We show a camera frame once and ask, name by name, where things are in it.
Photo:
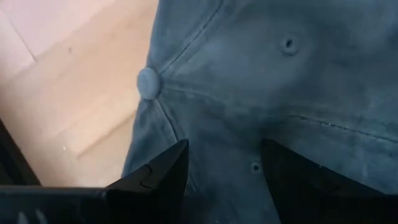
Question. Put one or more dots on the black aluminium table frame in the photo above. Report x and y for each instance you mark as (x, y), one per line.
(12, 168)

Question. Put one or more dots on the light blue denim cap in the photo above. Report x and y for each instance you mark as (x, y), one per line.
(248, 93)

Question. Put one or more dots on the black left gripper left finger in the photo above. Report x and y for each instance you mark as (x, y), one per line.
(161, 186)

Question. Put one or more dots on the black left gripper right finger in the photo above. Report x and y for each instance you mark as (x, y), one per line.
(311, 193)

